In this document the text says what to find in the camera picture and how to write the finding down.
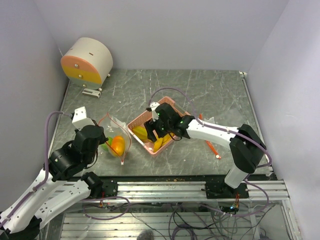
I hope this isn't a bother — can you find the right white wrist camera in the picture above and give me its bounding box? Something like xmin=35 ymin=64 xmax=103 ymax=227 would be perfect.
xmin=146 ymin=102 xmax=160 ymax=112

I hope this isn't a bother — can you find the pink plastic basket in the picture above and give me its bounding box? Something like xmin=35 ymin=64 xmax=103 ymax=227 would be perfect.
xmin=127 ymin=96 xmax=191 ymax=158

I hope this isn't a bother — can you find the aluminium mounting rail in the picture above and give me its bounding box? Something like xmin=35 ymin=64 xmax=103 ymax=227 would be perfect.
xmin=116 ymin=180 xmax=290 ymax=202

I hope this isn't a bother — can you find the yellow toy banana bunch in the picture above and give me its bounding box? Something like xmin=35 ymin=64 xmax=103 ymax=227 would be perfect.
xmin=153 ymin=133 xmax=173 ymax=153

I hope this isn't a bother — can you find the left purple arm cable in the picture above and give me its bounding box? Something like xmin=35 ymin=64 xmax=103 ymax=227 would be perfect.
xmin=0 ymin=111 xmax=74 ymax=226

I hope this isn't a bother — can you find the orange toy fruit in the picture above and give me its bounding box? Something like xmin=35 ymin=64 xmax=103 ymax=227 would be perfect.
xmin=111 ymin=135 xmax=125 ymax=156

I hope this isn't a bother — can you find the yellow starfruit slice toy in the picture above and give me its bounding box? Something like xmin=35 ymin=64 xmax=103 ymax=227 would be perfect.
xmin=132 ymin=126 xmax=148 ymax=142

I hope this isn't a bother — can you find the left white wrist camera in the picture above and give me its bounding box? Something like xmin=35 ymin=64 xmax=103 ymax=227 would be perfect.
xmin=72 ymin=106 xmax=95 ymax=131

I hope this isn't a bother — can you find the yellow toy mango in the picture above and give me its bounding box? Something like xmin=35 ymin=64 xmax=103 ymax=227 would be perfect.
xmin=108 ymin=144 xmax=122 ymax=157

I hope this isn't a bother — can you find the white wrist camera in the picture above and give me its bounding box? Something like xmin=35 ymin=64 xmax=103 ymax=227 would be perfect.
xmin=72 ymin=106 xmax=95 ymax=131
xmin=146 ymin=102 xmax=160 ymax=112

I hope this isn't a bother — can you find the clear zip bag red zipper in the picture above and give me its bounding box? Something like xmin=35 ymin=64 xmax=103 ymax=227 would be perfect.
xmin=98 ymin=112 xmax=132 ymax=166

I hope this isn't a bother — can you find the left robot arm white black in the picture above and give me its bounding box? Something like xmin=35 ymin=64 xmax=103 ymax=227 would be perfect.
xmin=0 ymin=125 xmax=108 ymax=240

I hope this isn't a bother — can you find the round cream drawer box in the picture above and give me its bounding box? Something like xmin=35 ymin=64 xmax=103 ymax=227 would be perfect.
xmin=60 ymin=37 xmax=114 ymax=90

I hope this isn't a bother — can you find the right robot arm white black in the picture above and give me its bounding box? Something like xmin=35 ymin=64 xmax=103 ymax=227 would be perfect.
xmin=144 ymin=102 xmax=267 ymax=198

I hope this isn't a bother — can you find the green round toy fruit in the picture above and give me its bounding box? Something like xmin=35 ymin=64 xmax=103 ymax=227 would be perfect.
xmin=100 ymin=137 xmax=113 ymax=152

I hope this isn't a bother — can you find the white metal latch piece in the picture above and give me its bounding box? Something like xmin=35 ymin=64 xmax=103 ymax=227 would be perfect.
xmin=82 ymin=88 xmax=101 ymax=99

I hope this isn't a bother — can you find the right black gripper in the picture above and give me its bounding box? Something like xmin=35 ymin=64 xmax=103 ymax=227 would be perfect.
xmin=144 ymin=115 xmax=172 ymax=142

